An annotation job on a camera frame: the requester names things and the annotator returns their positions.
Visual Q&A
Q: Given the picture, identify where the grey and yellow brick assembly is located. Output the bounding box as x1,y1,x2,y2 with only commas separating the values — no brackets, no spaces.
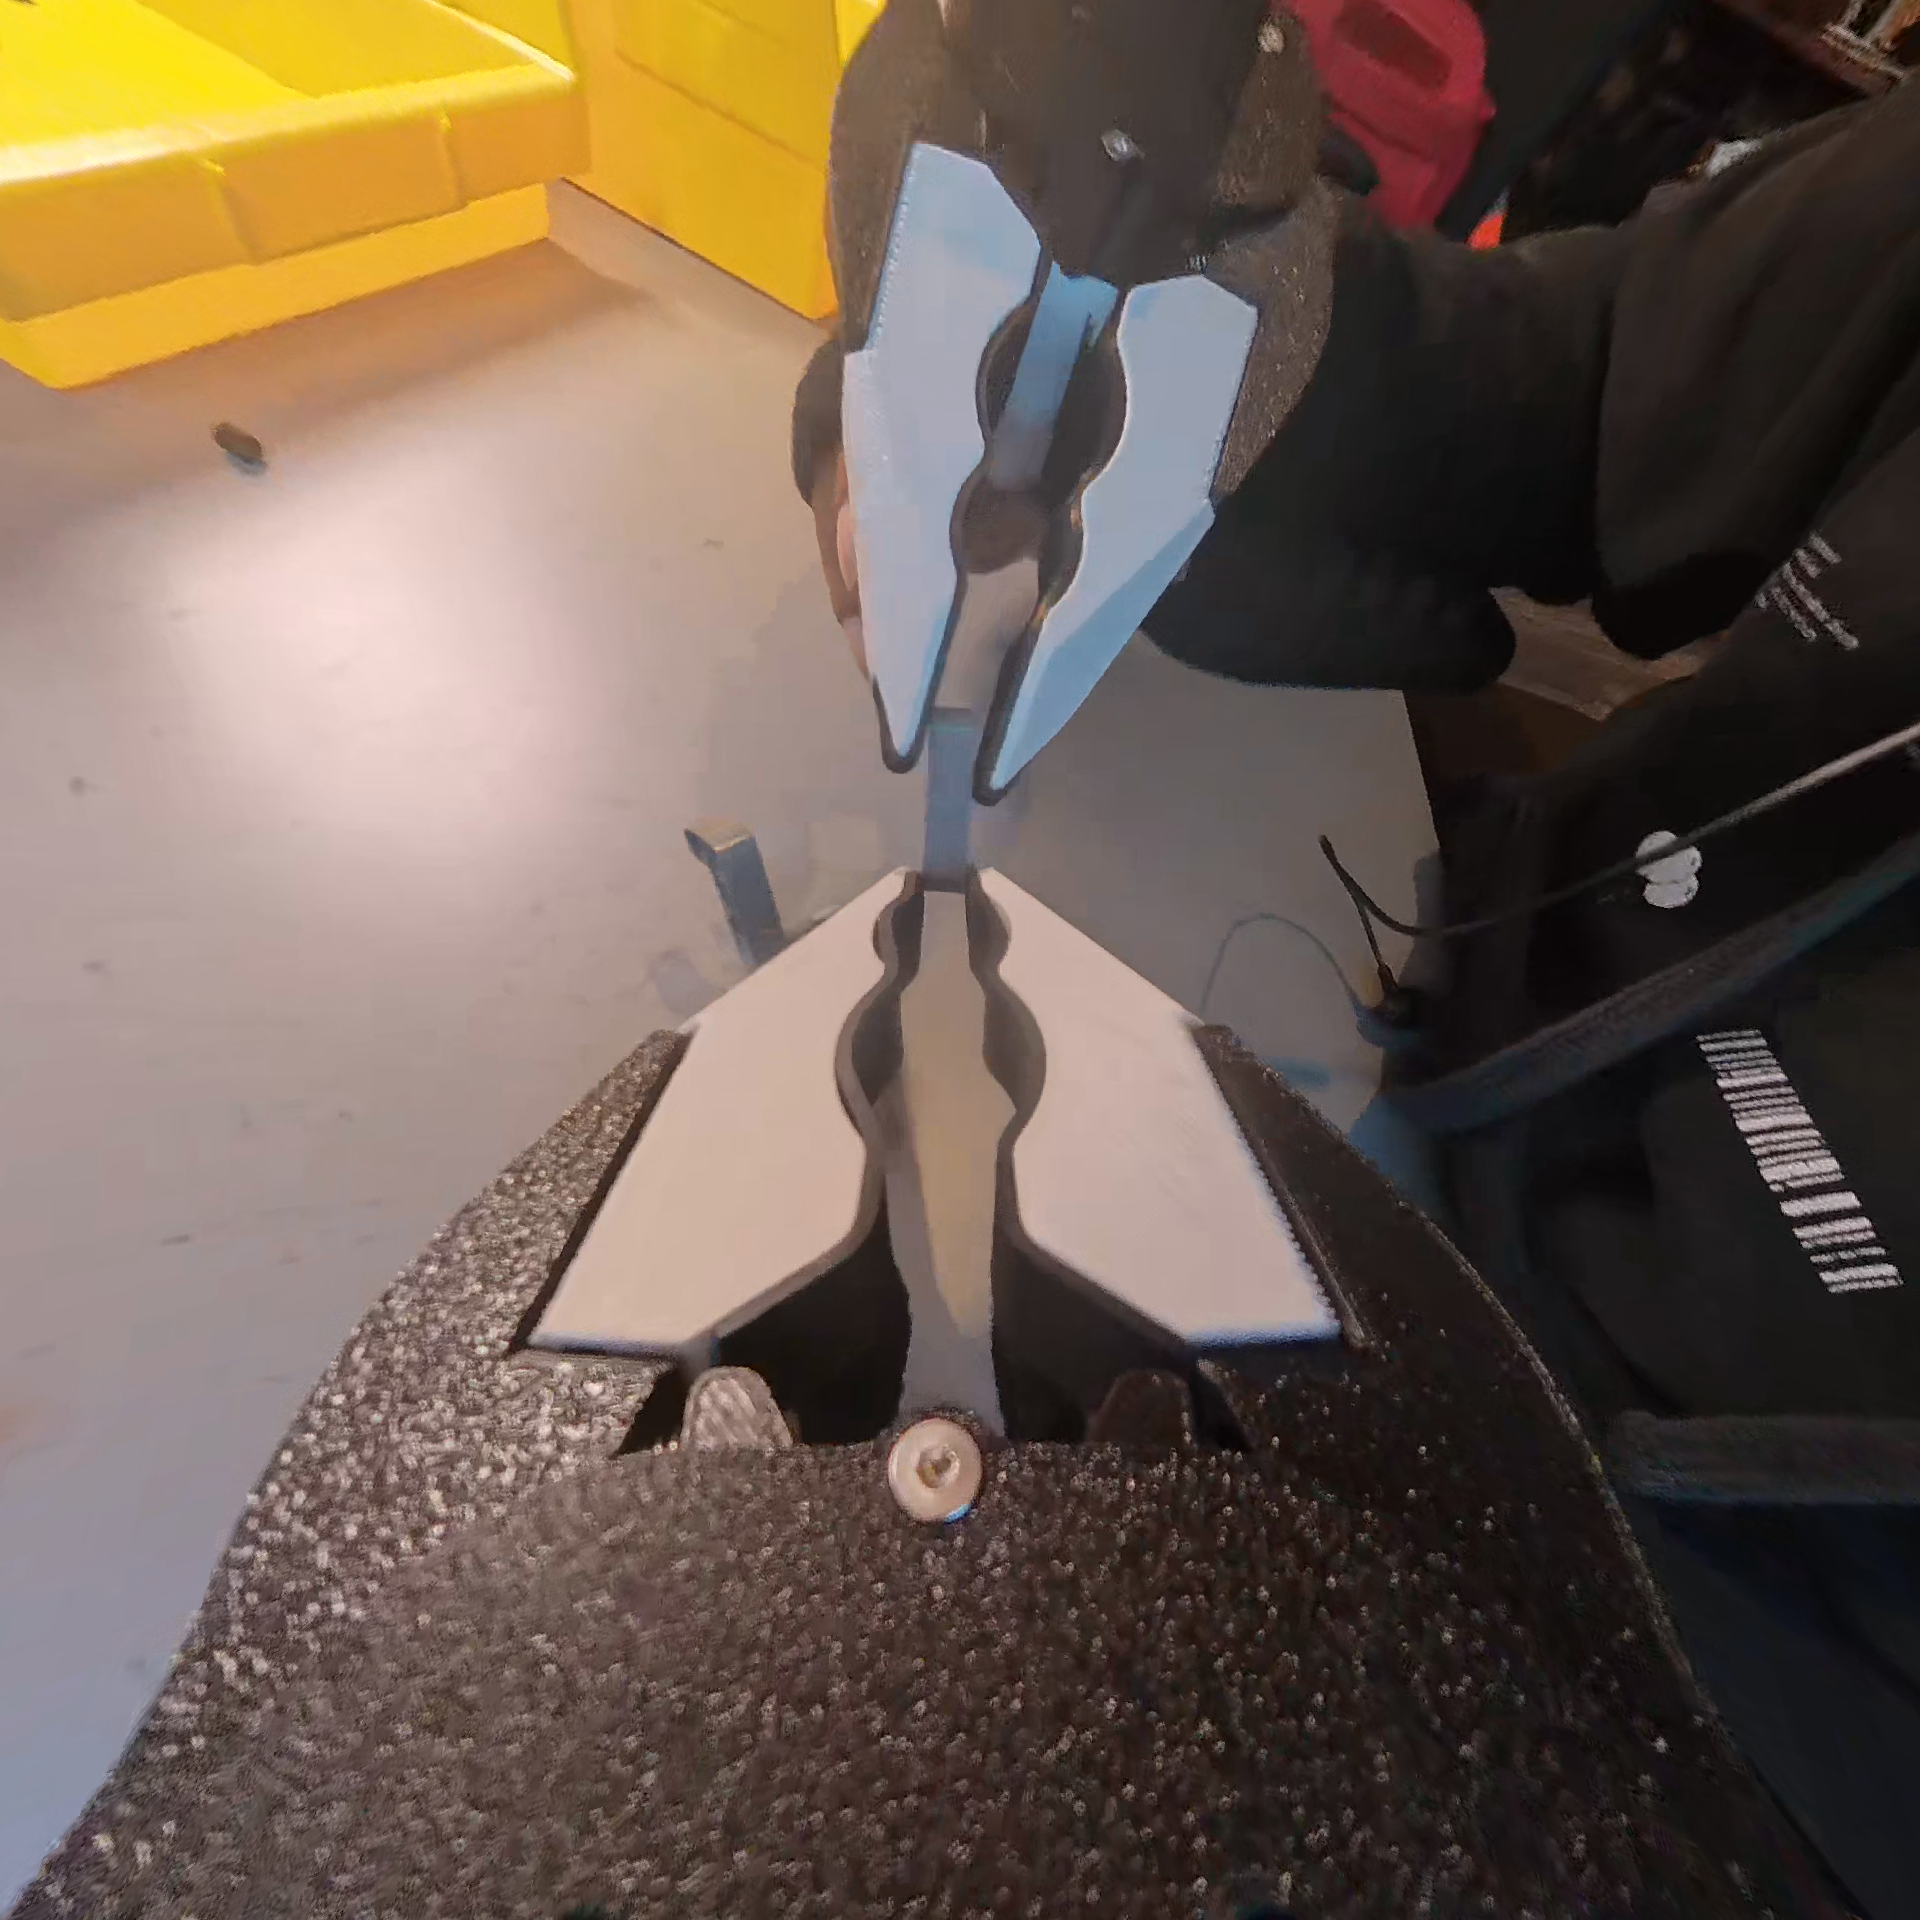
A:
686,817,801,982

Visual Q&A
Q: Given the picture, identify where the yellow plastic parts bin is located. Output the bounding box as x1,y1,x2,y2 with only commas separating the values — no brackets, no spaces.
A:
0,0,590,395

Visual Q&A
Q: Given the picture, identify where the grey desk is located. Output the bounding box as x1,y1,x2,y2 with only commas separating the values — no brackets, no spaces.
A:
0,247,1442,1847

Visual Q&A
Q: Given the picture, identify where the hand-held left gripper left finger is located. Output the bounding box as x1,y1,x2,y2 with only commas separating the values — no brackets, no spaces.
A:
529,867,922,1361

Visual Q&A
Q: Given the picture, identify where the person's right forearm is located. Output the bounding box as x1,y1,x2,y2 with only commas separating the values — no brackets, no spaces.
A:
1147,106,1920,695

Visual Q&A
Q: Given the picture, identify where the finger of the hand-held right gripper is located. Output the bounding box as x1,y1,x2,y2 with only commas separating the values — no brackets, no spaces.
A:
971,278,1261,806
836,139,1059,778

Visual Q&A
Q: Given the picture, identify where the grey angled brick beam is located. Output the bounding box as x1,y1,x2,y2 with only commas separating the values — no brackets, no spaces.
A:
922,278,1119,904

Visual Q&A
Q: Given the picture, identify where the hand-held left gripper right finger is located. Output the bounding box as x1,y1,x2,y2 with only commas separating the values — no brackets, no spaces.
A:
964,864,1342,1361

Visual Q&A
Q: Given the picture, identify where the red plastic canister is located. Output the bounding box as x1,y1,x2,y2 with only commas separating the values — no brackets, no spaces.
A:
1289,0,1498,232

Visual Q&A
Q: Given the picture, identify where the person's black hoodie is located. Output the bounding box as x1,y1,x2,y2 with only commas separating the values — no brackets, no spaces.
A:
1350,434,1920,1920

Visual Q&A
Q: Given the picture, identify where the black cord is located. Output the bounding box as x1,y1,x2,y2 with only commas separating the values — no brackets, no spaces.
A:
1319,727,1920,1034

